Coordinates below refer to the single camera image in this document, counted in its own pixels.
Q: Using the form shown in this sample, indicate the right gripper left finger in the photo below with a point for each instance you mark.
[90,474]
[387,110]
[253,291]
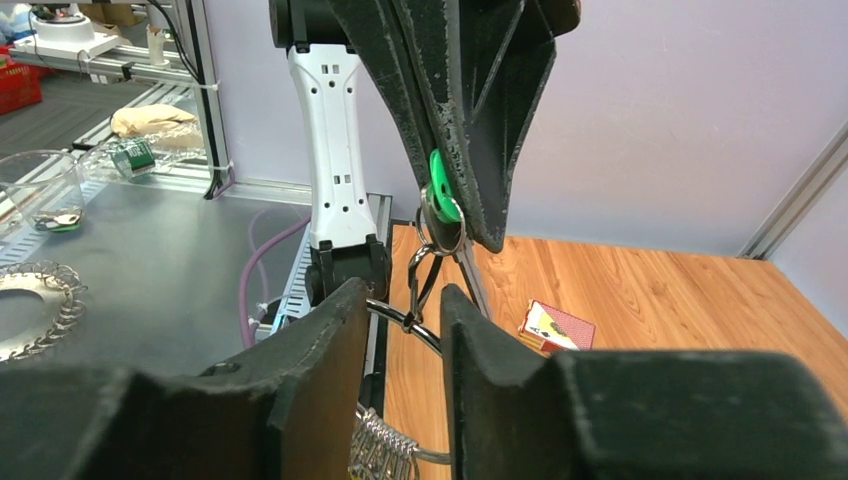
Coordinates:
[286,406]

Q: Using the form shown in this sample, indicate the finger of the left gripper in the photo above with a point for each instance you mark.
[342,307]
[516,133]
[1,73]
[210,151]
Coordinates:
[374,30]
[482,68]

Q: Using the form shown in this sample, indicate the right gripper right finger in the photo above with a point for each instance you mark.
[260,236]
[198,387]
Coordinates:
[497,400]

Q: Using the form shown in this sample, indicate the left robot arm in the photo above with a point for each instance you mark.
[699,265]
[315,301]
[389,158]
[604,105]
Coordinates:
[324,67]

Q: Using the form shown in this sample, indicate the pink card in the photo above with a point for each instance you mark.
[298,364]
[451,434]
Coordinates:
[547,330]

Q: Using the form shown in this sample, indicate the beige cloth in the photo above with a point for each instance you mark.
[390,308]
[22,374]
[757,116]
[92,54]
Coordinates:
[148,119]

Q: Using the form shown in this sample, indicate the clear glass bowl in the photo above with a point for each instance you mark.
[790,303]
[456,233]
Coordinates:
[45,186]

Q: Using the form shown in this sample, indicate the red basket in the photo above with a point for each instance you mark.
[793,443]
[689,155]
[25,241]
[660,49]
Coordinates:
[20,84]

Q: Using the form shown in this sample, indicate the grey cable duct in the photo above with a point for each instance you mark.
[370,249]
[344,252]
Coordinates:
[275,312]

